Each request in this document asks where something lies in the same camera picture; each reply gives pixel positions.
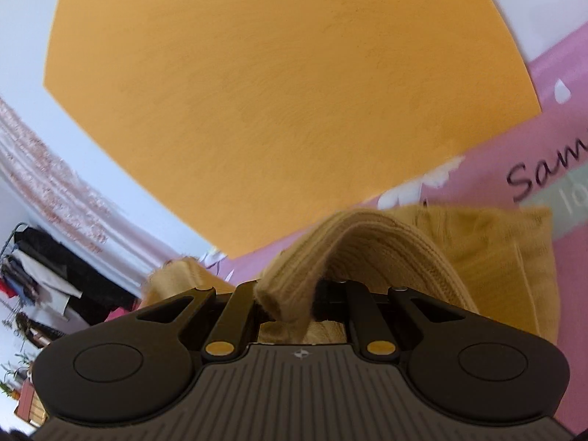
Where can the pink floral bed sheet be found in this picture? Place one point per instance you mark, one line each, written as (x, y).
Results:
(519, 147)

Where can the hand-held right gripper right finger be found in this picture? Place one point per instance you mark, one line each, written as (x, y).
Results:
(360, 305)

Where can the wooden furniture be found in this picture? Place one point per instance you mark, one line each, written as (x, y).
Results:
(32, 406)

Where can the clothes rack with garments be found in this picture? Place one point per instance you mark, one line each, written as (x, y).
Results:
(59, 271)

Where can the beige patterned curtain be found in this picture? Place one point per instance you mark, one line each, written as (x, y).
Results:
(50, 170)

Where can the orange headboard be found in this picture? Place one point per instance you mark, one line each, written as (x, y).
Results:
(285, 101)

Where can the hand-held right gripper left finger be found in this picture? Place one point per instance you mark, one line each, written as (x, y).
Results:
(239, 305)

